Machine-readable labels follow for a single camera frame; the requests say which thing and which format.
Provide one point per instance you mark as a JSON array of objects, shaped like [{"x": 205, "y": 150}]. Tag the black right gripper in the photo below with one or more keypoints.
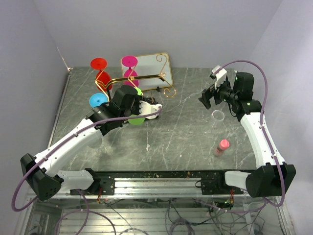
[{"x": 205, "y": 99}]

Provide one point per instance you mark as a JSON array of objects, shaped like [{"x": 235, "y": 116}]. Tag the clear tumbler glass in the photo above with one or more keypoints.
[{"x": 217, "y": 118}]

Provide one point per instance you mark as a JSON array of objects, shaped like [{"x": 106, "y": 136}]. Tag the green plastic wine glass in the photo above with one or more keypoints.
[{"x": 140, "y": 120}]

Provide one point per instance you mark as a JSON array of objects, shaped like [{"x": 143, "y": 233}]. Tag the pink plastic wine glass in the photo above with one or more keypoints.
[{"x": 130, "y": 62}]

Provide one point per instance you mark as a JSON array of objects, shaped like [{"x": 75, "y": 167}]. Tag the blue plastic wine glass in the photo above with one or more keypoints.
[{"x": 97, "y": 99}]

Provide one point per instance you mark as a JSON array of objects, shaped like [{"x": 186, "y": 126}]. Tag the red plastic wine glass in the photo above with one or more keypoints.
[{"x": 102, "y": 78}]

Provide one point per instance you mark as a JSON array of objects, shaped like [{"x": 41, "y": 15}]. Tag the clear stemmed wine glass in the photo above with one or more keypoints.
[{"x": 100, "y": 151}]

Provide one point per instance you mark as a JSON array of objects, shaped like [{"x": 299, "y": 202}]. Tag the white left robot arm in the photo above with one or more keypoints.
[{"x": 43, "y": 171}]

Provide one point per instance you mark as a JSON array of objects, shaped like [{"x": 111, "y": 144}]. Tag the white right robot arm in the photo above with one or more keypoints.
[{"x": 254, "y": 137}]

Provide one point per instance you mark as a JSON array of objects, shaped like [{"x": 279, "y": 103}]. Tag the small pink capped bottle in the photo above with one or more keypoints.
[{"x": 222, "y": 146}]

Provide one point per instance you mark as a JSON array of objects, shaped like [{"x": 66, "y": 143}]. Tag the gold framed mirror tray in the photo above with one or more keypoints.
[{"x": 153, "y": 64}]

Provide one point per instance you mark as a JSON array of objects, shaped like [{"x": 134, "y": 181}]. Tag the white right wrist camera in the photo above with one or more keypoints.
[{"x": 219, "y": 74}]

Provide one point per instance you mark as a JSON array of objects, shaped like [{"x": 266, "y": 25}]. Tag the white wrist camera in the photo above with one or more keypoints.
[
  {"x": 219, "y": 74},
  {"x": 146, "y": 108}
]

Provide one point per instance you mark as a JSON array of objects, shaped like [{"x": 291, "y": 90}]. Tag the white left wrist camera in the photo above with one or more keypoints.
[{"x": 146, "y": 108}]

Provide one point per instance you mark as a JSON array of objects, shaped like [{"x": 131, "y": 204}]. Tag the gold wire wine glass rack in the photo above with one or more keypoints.
[{"x": 168, "y": 92}]

